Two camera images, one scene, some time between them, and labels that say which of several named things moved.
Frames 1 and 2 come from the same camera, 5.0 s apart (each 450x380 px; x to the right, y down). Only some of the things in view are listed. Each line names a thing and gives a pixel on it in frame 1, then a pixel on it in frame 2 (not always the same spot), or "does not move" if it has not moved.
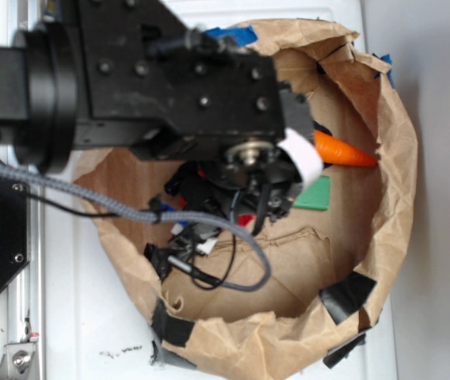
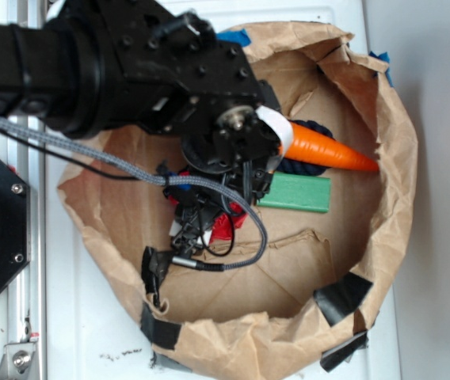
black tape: [169, 328] → [161, 332]
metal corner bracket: [17, 361] does not move
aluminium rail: [27, 300] does not move
